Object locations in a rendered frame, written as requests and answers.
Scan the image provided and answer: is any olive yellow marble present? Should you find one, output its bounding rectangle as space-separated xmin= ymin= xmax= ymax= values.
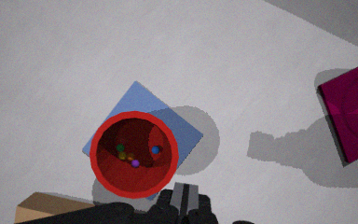
xmin=118 ymin=151 xmax=127 ymax=160

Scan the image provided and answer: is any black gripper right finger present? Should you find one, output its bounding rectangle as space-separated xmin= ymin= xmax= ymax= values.
xmin=182 ymin=184 xmax=254 ymax=224

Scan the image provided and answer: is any green marble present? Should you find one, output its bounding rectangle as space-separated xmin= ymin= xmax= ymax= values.
xmin=117 ymin=144 xmax=125 ymax=152

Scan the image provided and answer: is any purple marble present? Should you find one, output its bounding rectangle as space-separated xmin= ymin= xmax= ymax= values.
xmin=131 ymin=160 xmax=140 ymax=168

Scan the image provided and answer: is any blue marble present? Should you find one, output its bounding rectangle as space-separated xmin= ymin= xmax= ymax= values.
xmin=152 ymin=146 xmax=159 ymax=154

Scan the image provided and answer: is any maroon square pad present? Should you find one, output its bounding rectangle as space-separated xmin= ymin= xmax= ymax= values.
xmin=318 ymin=66 xmax=358 ymax=163

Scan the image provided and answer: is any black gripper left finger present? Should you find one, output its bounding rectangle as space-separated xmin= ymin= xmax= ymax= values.
xmin=16 ymin=182 xmax=186 ymax=224

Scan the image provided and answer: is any olive-brown marble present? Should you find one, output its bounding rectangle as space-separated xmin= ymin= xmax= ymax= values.
xmin=127 ymin=153 xmax=135 ymax=161

